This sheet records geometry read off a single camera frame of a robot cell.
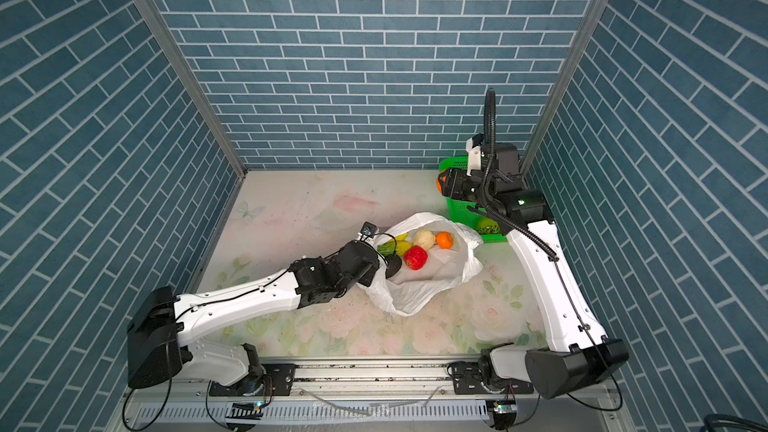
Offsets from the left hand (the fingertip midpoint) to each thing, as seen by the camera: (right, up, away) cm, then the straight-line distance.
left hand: (373, 257), depth 80 cm
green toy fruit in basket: (+36, +7, +17) cm, 41 cm away
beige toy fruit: (+15, +3, +16) cm, 22 cm away
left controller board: (-31, -36, -7) cm, 48 cm away
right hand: (+19, +22, -8) cm, 30 cm away
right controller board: (+33, -37, -6) cm, 50 cm away
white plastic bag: (+10, -10, 0) cm, 14 cm away
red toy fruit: (+12, -2, +11) cm, 16 cm away
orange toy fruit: (+22, +2, +16) cm, 27 cm away
